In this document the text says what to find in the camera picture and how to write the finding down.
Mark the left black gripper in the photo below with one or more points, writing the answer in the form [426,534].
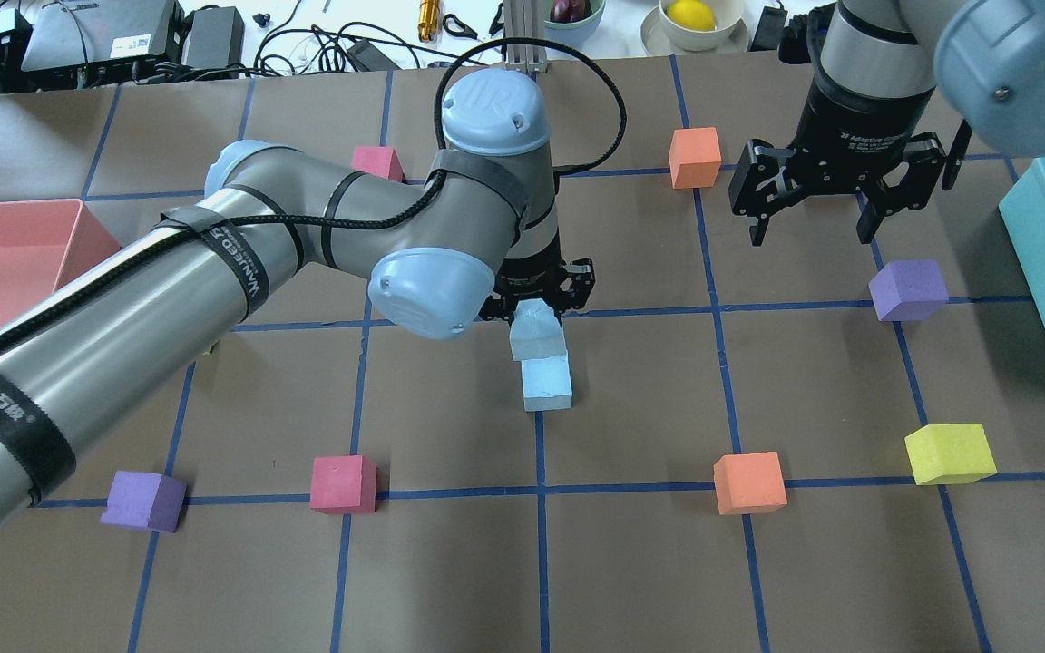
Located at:
[530,271]

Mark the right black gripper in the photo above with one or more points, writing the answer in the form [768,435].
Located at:
[860,125]

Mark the light blue worn block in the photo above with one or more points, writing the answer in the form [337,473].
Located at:
[536,332]

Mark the light blue foam block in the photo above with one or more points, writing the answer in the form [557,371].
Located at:
[546,384]

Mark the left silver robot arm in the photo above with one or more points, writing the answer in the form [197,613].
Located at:
[483,224]

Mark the purple foam block near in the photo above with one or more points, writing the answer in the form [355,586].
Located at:
[908,290]

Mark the purple foam block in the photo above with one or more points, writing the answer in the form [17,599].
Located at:
[144,502]
[908,290]

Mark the orange foam block near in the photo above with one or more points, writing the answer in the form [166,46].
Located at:
[695,158]

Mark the orange foam block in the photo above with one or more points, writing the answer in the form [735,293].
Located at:
[749,483]
[695,158]

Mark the red foam block near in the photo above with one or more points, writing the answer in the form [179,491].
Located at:
[379,160]

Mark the red foam block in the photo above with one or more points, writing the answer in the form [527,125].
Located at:
[379,160]
[343,485]

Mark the white bowl with lemon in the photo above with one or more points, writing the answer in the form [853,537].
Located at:
[686,27]

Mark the bowl with fruit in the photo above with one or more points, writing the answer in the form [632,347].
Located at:
[573,18]

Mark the brass cylinder tool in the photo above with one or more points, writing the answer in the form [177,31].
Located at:
[428,20]

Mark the yellow foam block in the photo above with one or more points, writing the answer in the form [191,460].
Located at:
[949,454]

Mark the red foam block far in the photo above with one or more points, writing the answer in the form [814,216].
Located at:
[343,485]

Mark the orange foam block far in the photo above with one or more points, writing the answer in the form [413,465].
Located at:
[749,483]

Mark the black power adapter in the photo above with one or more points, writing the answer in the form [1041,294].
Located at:
[213,38]

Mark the purple foam block far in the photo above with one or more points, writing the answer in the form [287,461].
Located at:
[144,502]

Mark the pink plastic tray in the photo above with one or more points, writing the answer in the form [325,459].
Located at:
[44,245]

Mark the aluminium frame post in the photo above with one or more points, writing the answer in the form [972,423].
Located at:
[525,19]

